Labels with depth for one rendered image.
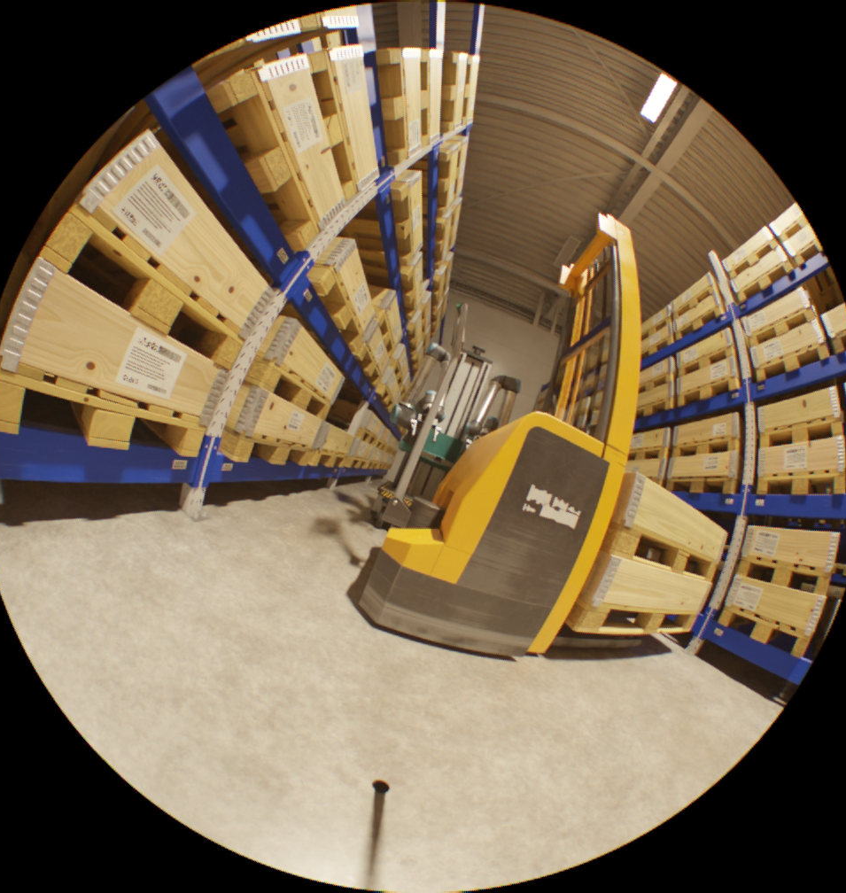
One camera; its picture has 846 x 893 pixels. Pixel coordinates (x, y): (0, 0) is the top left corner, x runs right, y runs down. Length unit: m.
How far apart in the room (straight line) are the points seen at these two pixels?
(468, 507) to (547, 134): 7.34
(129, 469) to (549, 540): 1.39
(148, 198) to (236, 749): 1.09
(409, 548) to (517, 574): 0.37
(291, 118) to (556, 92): 6.59
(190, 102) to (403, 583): 1.55
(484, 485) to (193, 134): 1.36
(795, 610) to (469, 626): 1.98
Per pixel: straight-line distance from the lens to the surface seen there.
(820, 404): 2.51
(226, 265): 0.94
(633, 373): 1.33
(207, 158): 0.99
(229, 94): 0.99
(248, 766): 0.59
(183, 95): 1.01
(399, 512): 1.14
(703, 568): 2.04
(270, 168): 1.04
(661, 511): 1.33
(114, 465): 0.98
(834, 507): 2.28
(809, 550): 2.21
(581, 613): 1.18
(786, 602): 2.19
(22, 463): 0.92
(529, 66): 7.28
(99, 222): 0.79
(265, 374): 1.21
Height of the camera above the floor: 0.57
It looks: 5 degrees up
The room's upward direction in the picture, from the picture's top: 22 degrees clockwise
